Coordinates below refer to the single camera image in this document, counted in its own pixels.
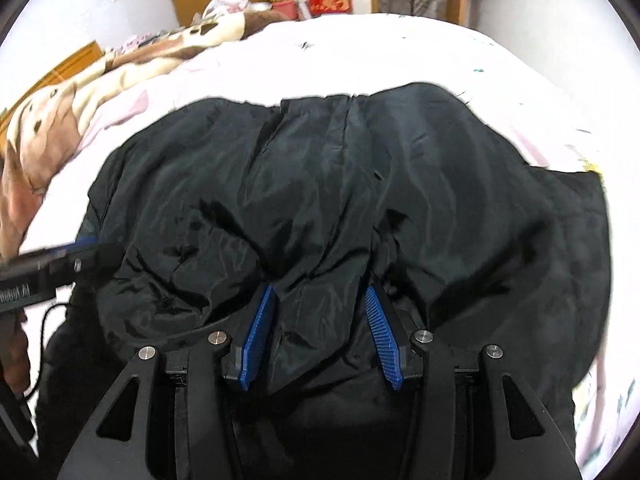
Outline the pink floral duvet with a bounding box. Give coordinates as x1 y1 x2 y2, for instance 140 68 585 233
25 10 640 471

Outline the person's left hand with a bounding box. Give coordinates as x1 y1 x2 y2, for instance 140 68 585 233
0 310 32 401

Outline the white plastic bag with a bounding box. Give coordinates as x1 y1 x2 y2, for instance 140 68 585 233
202 0 251 18

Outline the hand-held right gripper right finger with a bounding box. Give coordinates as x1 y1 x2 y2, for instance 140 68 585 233
364 282 583 480

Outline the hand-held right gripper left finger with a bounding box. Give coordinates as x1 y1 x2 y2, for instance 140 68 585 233
57 284 277 480

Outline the red gift box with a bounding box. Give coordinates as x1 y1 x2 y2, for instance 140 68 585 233
306 0 353 18

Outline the black puffer jacket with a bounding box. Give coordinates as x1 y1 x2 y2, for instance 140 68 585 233
40 80 613 480

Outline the black cable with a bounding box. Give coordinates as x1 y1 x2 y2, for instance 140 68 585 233
20 302 68 401

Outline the pink storage box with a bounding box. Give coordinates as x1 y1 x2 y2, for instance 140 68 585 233
270 0 301 21

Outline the brown dog print blanket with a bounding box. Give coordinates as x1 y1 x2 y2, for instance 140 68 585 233
0 10 281 261

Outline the wooden headboard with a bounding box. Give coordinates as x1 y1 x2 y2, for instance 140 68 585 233
0 40 106 126

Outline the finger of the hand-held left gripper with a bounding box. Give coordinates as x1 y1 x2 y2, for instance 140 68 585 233
15 234 101 258
55 243 126 287

